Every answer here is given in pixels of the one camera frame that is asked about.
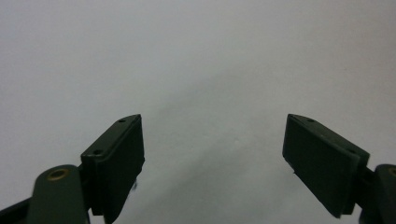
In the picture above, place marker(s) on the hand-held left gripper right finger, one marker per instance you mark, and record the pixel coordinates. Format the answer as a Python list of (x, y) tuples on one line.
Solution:
[(320, 161)]

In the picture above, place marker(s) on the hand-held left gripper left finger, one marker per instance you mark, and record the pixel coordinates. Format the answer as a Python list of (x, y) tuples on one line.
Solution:
[(116, 165)]

